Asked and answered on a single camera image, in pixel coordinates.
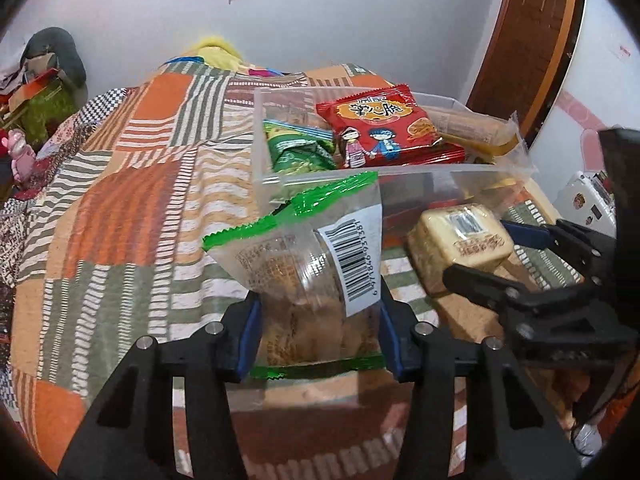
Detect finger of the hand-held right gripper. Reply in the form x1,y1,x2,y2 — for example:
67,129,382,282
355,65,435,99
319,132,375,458
501,219,618,286
442,263,544,319

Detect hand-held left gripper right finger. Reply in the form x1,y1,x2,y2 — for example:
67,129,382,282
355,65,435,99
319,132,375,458
377,287,583,480

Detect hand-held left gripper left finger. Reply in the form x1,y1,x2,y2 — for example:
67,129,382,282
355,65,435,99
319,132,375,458
57,300,263,480

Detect beige cake packet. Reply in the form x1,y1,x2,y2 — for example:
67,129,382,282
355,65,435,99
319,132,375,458
405,203,516,298

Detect green-edged clear biscuit packet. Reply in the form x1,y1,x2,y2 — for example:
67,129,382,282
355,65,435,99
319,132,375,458
201,171,388,380

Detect clear wafer packet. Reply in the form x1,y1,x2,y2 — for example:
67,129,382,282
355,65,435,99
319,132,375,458
440,110,526,163

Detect clear plastic container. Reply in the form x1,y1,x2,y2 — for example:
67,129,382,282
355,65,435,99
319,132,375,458
252,85,540,261

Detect red snack packet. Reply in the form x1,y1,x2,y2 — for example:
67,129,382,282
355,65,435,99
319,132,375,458
315,85,466,170

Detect small green snack packet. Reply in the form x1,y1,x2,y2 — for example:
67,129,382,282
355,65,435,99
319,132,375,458
263,119,337,176

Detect white appliance with stickers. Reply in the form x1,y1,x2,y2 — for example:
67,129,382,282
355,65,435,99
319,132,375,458
554,170,618,233

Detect wooden wardrobe with heart door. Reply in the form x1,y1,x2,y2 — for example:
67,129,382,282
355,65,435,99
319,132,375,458
520,0,640,241

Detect striped patchwork blanket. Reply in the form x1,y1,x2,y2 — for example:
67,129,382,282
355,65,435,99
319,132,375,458
0,62,576,480

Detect brown wooden room door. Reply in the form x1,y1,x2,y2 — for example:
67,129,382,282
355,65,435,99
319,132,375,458
467,0,583,136

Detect pink plush rabbit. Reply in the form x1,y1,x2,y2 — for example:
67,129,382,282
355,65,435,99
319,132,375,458
0,129,38,183

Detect yellow plush toy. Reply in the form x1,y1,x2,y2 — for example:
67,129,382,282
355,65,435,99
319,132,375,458
182,35,246,68

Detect green bag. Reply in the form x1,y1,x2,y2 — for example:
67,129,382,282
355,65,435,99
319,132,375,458
25,87,81,133

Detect orange cardboard box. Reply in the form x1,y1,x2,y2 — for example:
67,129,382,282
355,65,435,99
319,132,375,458
7,67,66,111

